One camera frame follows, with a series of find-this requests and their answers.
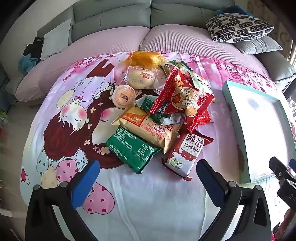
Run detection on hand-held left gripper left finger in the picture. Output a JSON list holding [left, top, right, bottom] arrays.
[[25, 159, 100, 241]]

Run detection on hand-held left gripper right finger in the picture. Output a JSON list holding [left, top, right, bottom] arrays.
[[196, 159, 271, 241]]

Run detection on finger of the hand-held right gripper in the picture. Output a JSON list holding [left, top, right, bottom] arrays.
[[269, 157, 296, 186]]

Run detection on red and white biscuit packet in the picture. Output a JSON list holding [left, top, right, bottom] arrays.
[[161, 131, 215, 181]]

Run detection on teal cardboard box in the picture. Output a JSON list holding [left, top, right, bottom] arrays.
[[222, 80, 296, 184]]

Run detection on large green packet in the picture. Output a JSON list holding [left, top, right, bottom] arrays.
[[105, 126, 162, 175]]

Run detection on small red packet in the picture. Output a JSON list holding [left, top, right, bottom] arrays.
[[183, 102, 212, 132]]

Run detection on yellow biscuit packet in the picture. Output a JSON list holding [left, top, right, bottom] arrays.
[[111, 106, 183, 154]]

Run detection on large red cracker packet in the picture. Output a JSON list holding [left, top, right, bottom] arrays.
[[150, 65, 215, 116]]

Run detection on orange pudding cup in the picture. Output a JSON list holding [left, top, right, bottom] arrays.
[[112, 85, 136, 107]]

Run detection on small green foil packet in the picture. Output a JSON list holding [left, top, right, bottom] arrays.
[[135, 95, 183, 126]]

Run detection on green and white clear packet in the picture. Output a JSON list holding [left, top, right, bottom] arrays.
[[159, 60, 212, 93]]

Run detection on clear bun packet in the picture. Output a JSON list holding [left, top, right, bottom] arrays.
[[114, 65, 171, 90]]

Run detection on orange bread packet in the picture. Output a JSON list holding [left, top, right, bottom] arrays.
[[122, 50, 163, 69]]

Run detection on printed cartoon blanket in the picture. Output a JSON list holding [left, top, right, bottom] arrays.
[[20, 51, 289, 241]]

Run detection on grey pillow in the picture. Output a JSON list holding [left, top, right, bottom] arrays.
[[235, 37, 284, 55]]

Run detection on teal blue cloth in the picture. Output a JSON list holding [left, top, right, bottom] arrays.
[[18, 54, 41, 75]]

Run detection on black and white patterned pillow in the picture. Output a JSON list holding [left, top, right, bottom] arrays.
[[206, 13, 275, 44]]

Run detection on dark clothes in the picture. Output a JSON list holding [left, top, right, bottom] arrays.
[[23, 37, 44, 57]]

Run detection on pale green pillow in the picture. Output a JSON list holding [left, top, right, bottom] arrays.
[[40, 19, 73, 61]]

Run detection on dark blue cloth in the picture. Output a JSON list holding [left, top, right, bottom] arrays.
[[215, 5, 249, 16]]

